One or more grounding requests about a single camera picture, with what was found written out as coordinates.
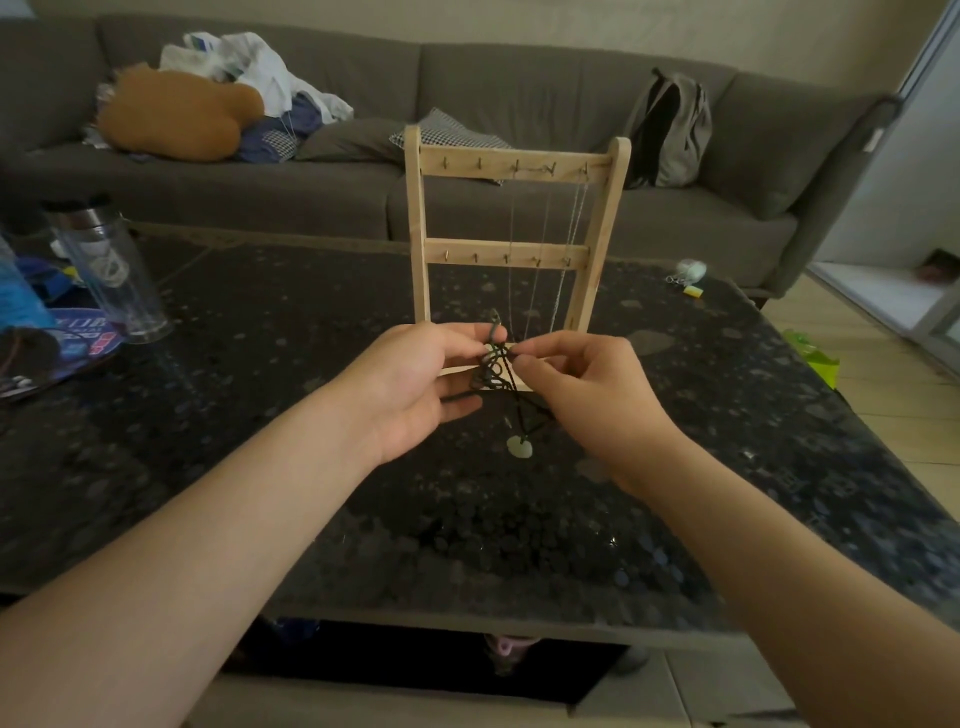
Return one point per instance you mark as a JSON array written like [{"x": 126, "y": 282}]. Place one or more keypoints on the person's right forearm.
[{"x": 817, "y": 592}]

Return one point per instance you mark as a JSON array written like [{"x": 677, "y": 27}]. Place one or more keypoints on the green bag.
[{"x": 812, "y": 358}]

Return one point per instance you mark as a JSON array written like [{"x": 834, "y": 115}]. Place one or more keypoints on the dark shoe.
[{"x": 941, "y": 265}]

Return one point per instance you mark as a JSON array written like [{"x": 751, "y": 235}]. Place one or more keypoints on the clear plastic tumbler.
[{"x": 112, "y": 271}]

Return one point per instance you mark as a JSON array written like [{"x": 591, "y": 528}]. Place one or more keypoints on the blue crumpled garment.
[{"x": 300, "y": 120}]

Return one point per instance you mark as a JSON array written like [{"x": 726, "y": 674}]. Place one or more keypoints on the blue cloth item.
[{"x": 296, "y": 628}]

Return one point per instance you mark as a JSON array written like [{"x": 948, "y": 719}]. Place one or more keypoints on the blue printed packet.
[{"x": 86, "y": 341}]

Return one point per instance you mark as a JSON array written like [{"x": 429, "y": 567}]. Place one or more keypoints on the person's left forearm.
[{"x": 165, "y": 585}]

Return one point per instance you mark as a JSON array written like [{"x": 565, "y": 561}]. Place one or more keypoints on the white crumpled garment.
[{"x": 266, "y": 70}]

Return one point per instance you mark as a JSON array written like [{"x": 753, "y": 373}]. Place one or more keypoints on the pink item under table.
[{"x": 510, "y": 646}]

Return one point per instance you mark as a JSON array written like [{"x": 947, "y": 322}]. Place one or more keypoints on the sliding glass door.
[{"x": 930, "y": 150}]

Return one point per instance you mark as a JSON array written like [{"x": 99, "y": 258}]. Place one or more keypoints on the checkered pillow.
[{"x": 456, "y": 133}]

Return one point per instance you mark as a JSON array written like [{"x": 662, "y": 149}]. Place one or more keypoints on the wooden jewelry stand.
[{"x": 487, "y": 163}]

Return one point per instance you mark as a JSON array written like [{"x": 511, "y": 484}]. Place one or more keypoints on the person's right hand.
[{"x": 607, "y": 405}]

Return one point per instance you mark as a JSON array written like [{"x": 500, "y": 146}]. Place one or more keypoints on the brown plush toy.
[{"x": 176, "y": 114}]

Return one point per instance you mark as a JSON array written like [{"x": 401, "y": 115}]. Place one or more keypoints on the grey fabric sofa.
[{"x": 525, "y": 86}]

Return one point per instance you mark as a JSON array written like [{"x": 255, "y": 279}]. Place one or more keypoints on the person's left hand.
[{"x": 412, "y": 390}]

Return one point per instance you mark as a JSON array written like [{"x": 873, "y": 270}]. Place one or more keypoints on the blue plastic bottle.
[{"x": 21, "y": 296}]

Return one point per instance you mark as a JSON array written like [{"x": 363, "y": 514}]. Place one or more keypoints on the grey backpack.
[{"x": 681, "y": 139}]

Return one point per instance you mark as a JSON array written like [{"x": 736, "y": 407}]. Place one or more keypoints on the grey flat cushion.
[{"x": 349, "y": 140}]

